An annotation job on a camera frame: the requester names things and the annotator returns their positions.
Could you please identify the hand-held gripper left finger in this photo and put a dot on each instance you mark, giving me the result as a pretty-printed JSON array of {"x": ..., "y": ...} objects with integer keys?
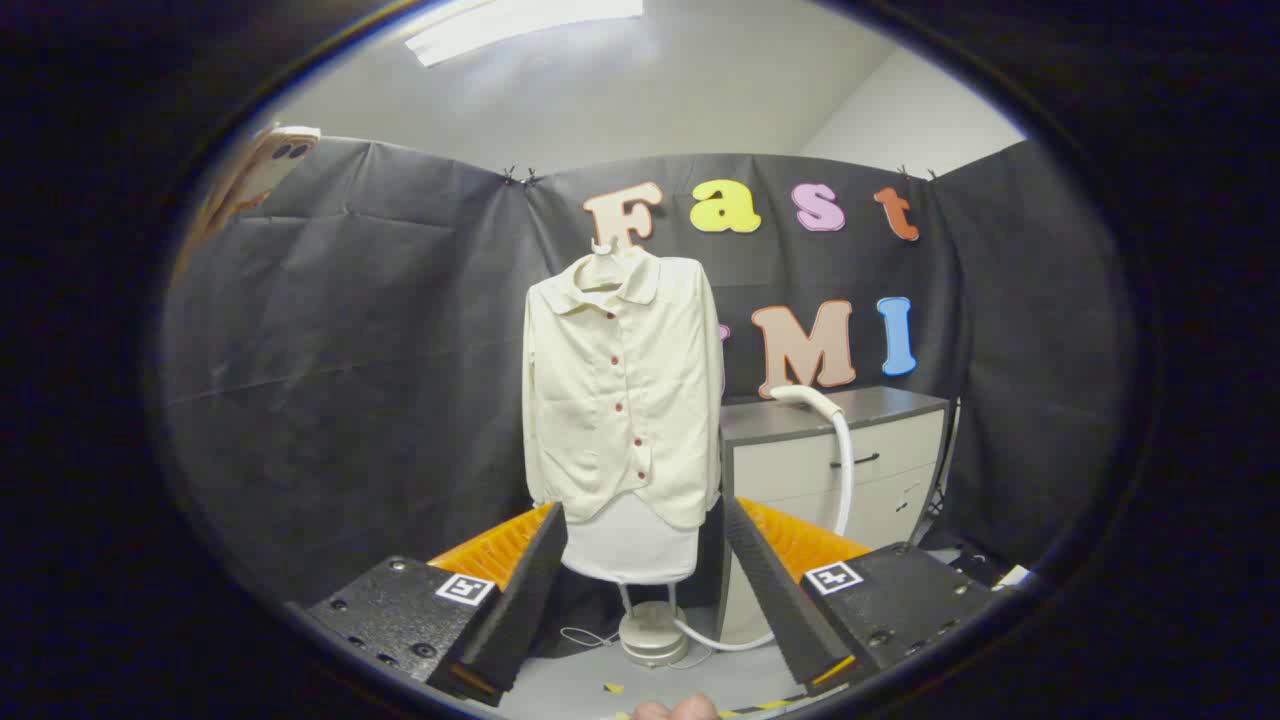
[{"x": 530, "y": 600}]

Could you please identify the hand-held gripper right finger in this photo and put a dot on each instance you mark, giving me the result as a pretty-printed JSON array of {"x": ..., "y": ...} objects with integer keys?
[{"x": 770, "y": 600}]

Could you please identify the cream button-up shirt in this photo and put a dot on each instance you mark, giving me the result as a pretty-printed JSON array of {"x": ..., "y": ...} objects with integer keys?
[{"x": 620, "y": 400}]

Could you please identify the white clothes hanger hook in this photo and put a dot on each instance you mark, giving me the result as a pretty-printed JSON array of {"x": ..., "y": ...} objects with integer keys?
[{"x": 601, "y": 248}]

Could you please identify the round white stand base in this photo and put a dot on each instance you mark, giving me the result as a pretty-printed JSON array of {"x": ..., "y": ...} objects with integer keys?
[{"x": 652, "y": 635}]

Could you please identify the white cabinet with grey top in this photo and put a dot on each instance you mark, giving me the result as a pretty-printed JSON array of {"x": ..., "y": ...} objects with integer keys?
[{"x": 800, "y": 470}]

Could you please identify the smartphone in light case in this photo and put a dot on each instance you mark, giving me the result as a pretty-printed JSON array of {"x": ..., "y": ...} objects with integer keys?
[{"x": 262, "y": 170}]

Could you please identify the ceiling light panel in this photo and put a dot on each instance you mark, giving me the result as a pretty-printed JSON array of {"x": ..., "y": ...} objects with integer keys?
[{"x": 500, "y": 25}]

